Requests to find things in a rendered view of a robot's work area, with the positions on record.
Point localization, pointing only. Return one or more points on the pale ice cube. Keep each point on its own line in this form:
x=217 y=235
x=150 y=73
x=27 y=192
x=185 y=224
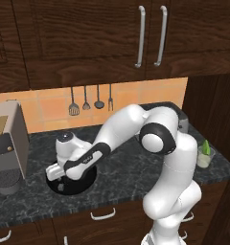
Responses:
x=60 y=186

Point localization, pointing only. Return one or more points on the grey toaster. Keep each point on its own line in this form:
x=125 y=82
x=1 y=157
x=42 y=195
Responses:
x=183 y=122

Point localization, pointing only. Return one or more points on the tall dark wood panel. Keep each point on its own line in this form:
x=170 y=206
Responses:
x=216 y=118

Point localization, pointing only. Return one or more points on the green wedge garnish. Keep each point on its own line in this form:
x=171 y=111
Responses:
x=205 y=147

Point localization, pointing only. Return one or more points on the grey slotted spatula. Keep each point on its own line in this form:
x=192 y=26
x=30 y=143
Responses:
x=73 y=109

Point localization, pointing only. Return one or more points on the dark wood drawer front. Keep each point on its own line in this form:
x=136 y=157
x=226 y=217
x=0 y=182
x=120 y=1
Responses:
x=120 y=228
x=27 y=234

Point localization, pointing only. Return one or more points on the dark wood cupboard door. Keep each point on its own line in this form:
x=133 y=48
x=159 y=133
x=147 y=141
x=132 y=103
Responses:
x=5 y=44
x=203 y=35
x=81 y=41

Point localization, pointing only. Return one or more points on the grey coffee machine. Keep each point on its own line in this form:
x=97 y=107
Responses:
x=10 y=143

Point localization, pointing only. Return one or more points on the grey hanging fork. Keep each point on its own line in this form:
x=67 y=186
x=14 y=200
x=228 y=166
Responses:
x=110 y=102

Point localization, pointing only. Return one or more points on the grey hanging ladle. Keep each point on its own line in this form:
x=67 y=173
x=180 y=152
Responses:
x=99 y=104

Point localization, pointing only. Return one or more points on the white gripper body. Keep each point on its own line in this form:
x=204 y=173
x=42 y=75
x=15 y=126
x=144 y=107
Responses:
x=55 y=172

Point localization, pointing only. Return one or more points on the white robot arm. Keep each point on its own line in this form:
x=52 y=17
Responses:
x=171 y=178

